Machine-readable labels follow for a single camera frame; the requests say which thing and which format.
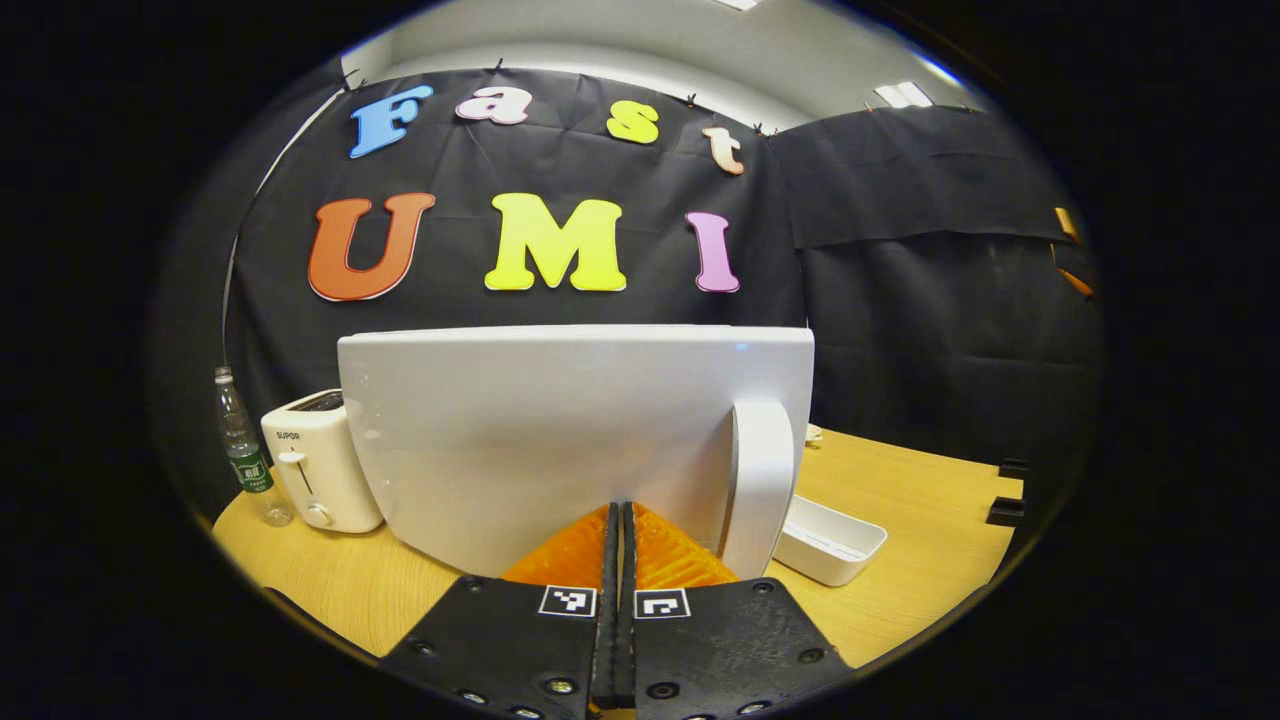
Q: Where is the clear plastic bottle green label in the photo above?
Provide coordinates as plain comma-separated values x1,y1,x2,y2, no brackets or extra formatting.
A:
212,366,294,529

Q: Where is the small ceiling light panel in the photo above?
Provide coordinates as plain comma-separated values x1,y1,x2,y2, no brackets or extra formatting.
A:
873,80,937,110

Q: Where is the white rectangular tray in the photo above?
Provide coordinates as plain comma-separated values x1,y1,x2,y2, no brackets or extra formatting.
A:
772,494,889,589

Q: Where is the white toaster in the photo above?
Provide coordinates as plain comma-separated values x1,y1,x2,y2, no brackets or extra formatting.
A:
260,389,387,535

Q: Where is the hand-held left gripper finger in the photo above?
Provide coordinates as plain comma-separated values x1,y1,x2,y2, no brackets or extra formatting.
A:
378,502,620,720
617,501,859,720

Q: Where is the white microwave oven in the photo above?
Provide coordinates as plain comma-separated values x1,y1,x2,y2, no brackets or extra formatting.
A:
337,323,816,583

